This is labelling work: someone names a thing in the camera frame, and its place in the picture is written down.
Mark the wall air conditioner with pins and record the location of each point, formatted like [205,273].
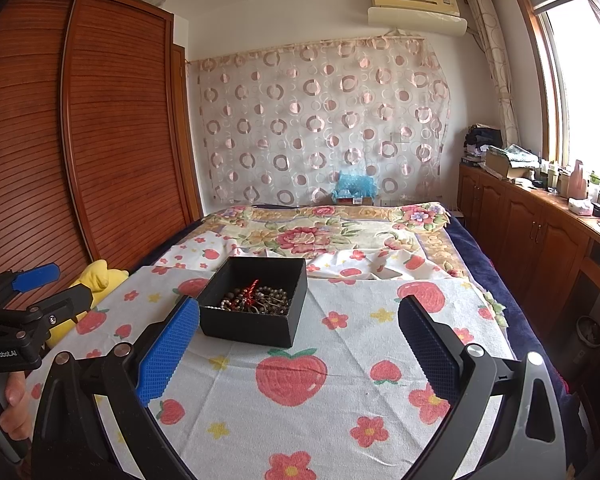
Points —
[415,10]

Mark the black jewelry box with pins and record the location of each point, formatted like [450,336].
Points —
[250,330]

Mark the beige window curtain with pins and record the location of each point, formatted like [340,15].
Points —
[497,70]

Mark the floral blanket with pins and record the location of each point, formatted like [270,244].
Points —
[300,237]

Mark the stack of dark clothes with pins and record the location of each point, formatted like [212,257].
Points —
[482,142]

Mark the yellow plush toy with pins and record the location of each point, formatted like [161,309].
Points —
[100,275]

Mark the small labelled cardboard box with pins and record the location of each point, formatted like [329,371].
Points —
[355,201]

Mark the row of small bottles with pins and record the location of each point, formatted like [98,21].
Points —
[552,177]

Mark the white tissue box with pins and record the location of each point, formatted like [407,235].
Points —
[580,206]

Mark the wooden wardrobe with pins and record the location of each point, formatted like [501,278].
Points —
[80,135]

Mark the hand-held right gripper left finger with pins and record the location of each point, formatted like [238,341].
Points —
[170,355]

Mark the blue plastic bag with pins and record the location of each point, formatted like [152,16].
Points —
[354,185]

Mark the red knot charm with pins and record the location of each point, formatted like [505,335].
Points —
[250,290]

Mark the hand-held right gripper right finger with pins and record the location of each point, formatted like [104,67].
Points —
[430,355]

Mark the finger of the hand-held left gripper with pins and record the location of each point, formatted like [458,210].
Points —
[35,276]
[65,305]

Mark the circle pattern sheer curtain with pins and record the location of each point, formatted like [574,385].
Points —
[320,120]

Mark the window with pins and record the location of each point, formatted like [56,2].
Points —
[585,60]

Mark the wooden cabinet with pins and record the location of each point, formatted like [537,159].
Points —
[530,230]

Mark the person's left hand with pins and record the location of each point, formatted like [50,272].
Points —
[17,420]

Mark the strawberry print white cloth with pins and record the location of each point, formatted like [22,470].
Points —
[525,310]

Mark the white strawberry print sheet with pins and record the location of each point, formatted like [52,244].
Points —
[360,256]

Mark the pink bottle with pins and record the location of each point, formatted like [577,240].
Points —
[578,180]

